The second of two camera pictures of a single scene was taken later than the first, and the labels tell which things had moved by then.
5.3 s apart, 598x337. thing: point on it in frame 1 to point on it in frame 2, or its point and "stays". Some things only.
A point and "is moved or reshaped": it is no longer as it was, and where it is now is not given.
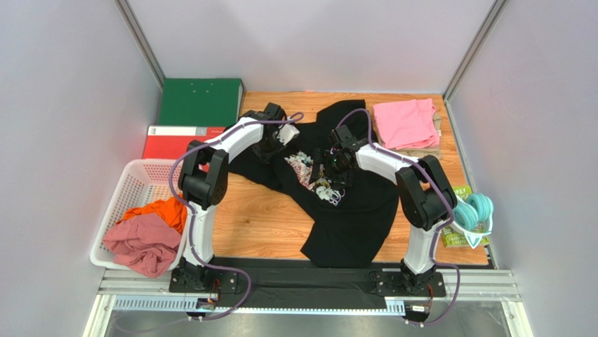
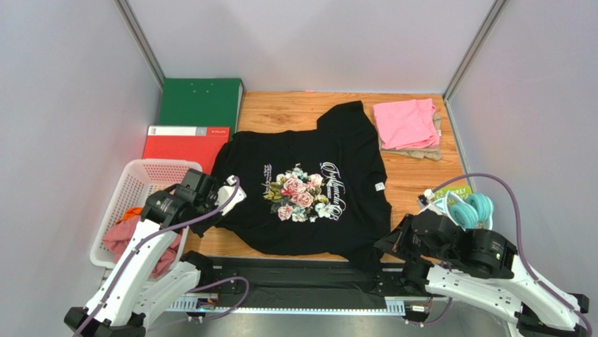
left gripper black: (267, 156) to (201, 229)
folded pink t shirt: (406, 123) stays
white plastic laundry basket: (142, 181) stays
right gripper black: (324, 172) to (404, 232)
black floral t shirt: (355, 223) is moved or reshaped
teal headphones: (473, 216) stays
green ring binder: (200, 102) stays
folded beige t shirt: (434, 149) stays
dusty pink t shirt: (144, 243) stays
